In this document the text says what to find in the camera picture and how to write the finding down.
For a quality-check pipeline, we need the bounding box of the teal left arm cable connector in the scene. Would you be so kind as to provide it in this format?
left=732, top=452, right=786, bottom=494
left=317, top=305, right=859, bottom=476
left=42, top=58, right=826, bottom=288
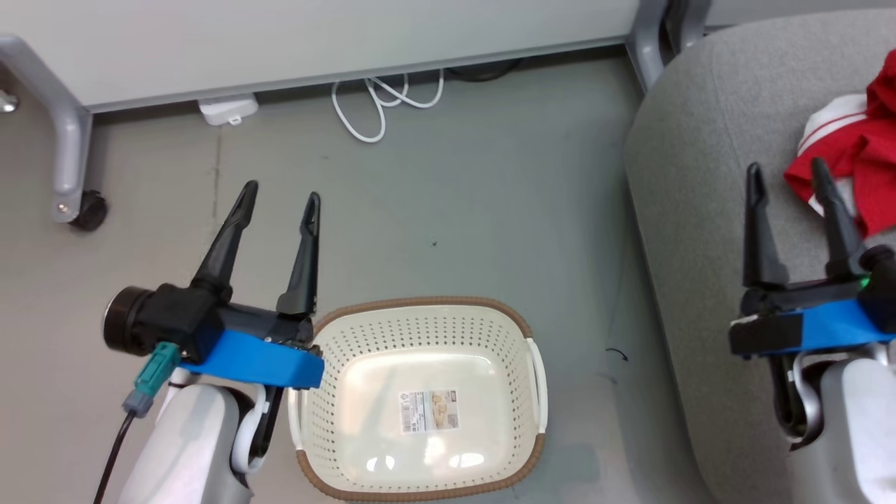
left=125, top=342, right=181, bottom=419

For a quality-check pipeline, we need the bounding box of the white power adapter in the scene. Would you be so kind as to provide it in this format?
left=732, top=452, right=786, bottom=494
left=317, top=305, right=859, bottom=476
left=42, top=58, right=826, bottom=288
left=198, top=94, right=258, bottom=127

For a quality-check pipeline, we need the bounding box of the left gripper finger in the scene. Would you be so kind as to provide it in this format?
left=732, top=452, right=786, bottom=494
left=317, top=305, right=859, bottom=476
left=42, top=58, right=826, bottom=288
left=276, top=192, right=321, bottom=317
left=190, top=180, right=260, bottom=302

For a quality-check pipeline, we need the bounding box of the grey partition leg with caster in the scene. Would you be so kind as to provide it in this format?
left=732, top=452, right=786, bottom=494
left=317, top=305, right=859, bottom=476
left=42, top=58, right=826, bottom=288
left=0, top=35, right=93, bottom=223

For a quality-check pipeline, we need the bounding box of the cream perforated laundry basket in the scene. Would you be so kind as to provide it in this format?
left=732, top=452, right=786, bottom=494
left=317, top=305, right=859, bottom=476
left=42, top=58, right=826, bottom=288
left=288, top=296, right=548, bottom=501

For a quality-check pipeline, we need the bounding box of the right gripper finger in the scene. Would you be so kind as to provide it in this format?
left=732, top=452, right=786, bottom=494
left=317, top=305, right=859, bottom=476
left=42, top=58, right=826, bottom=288
left=811, top=157, right=869, bottom=279
left=742, top=162, right=788, bottom=288

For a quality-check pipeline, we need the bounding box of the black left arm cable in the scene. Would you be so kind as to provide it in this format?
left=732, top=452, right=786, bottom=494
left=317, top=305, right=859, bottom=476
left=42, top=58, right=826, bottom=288
left=91, top=413, right=137, bottom=504

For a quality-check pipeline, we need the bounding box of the left gripper body black blue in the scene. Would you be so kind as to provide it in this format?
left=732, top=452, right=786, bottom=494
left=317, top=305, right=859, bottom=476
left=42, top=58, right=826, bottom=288
left=103, top=283, right=326, bottom=389

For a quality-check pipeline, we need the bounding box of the red garment with white band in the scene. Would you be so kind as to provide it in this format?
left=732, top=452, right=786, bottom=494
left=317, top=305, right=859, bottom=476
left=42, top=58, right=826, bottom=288
left=783, top=94, right=896, bottom=239

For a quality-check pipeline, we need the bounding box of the black cable under partition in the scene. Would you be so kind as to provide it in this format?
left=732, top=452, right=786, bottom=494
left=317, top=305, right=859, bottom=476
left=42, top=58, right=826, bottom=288
left=448, top=59, right=522, bottom=83

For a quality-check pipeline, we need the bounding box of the grey curved partition leg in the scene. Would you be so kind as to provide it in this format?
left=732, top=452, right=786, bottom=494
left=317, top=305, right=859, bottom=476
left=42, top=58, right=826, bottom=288
left=626, top=0, right=673, bottom=92
left=665, top=0, right=708, bottom=53

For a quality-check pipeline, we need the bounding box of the grey fabric sofa seat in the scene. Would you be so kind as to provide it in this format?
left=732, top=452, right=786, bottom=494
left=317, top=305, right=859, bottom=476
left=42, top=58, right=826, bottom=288
left=623, top=24, right=896, bottom=504

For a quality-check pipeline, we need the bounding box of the narrow white partition panel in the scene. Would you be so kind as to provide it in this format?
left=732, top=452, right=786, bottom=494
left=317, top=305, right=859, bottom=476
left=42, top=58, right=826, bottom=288
left=703, top=0, right=896, bottom=29

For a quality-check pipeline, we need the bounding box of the right gripper body black blue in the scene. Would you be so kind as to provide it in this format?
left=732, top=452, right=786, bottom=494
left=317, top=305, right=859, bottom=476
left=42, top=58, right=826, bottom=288
left=728, top=245, right=896, bottom=361

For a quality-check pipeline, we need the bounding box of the paper label sticker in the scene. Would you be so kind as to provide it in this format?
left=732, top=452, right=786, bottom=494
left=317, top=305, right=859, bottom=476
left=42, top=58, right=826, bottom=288
left=399, top=389, right=461, bottom=435

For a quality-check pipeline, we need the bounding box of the looped white power cable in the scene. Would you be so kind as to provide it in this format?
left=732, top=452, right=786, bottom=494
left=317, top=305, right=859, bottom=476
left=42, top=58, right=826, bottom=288
left=331, top=68, right=445, bottom=143

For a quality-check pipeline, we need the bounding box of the black caster wheel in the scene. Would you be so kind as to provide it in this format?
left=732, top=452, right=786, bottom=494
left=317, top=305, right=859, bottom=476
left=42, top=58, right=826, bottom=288
left=70, top=190, right=108, bottom=232

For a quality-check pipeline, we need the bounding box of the large white partition panel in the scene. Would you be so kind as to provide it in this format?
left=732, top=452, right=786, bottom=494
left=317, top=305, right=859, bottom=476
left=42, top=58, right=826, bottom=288
left=0, top=0, right=645, bottom=113

